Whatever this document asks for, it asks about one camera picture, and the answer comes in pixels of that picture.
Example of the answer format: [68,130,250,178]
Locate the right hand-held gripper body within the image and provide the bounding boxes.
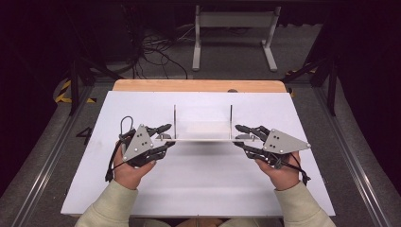
[252,126,312,170]

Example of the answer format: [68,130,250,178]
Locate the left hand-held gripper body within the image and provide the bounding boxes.
[117,123,159,168]

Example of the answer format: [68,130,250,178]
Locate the clear acrylic frame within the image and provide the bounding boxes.
[155,104,256,143]

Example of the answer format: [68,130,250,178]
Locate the person's left hand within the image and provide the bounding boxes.
[113,141,157,191]

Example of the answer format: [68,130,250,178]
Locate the person's right hand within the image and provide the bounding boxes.
[254,150,301,192]

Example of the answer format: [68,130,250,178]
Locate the white board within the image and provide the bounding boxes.
[61,91,336,218]

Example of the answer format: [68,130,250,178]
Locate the black metal stand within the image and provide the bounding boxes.
[64,9,124,116]
[282,56,339,117]

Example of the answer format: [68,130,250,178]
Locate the white metal stand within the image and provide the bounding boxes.
[192,5,282,73]

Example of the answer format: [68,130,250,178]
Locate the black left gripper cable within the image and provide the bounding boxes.
[104,115,134,183]

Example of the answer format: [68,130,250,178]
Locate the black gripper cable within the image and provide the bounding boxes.
[104,115,134,183]
[277,152,312,187]

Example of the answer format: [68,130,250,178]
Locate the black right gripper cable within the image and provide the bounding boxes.
[277,152,312,187]

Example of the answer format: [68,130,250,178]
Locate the bundle of black floor cables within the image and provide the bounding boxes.
[126,6,190,79]

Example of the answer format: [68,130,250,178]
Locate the aluminium floor rail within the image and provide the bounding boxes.
[10,84,94,227]
[315,86,392,227]

